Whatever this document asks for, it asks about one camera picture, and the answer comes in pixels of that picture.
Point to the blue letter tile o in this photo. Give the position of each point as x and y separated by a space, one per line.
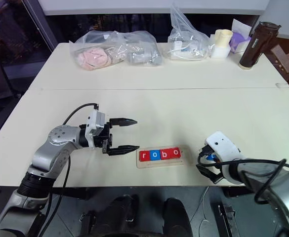
154 155

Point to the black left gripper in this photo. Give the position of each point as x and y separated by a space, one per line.
104 140

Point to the cream plastic cup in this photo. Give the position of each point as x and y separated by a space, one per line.
223 38

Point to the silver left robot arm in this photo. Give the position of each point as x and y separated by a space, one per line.
60 138

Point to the clear bag with grey parts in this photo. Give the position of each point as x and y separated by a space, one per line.
144 53

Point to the dark rounded shape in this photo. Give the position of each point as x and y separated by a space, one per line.
177 217
120 214

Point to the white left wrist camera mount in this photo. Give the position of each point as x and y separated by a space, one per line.
94 123

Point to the clear bag with pink cloth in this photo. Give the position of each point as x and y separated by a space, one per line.
94 56

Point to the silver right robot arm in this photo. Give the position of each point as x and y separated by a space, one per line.
282 190

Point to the white packet with purple gloves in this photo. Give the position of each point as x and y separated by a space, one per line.
239 38

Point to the clear bag with white items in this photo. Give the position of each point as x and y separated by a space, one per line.
186 44

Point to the red letter o block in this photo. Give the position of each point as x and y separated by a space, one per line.
175 152

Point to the brown rectangular device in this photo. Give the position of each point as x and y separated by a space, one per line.
282 60

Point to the red letter tile b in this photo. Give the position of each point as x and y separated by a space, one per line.
164 154

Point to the grey metal frame post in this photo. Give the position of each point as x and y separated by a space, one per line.
39 24

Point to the light wooden tray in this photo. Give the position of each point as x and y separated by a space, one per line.
159 164

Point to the black metal bracket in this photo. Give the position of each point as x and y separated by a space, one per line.
227 219

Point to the red letter tile r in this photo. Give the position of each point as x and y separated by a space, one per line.
144 155

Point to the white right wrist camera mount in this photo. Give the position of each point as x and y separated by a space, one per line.
223 145

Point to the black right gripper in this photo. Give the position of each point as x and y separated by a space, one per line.
216 170

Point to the dark brown bottle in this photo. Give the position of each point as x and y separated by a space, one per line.
255 47

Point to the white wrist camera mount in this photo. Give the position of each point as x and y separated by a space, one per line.
94 123
223 145

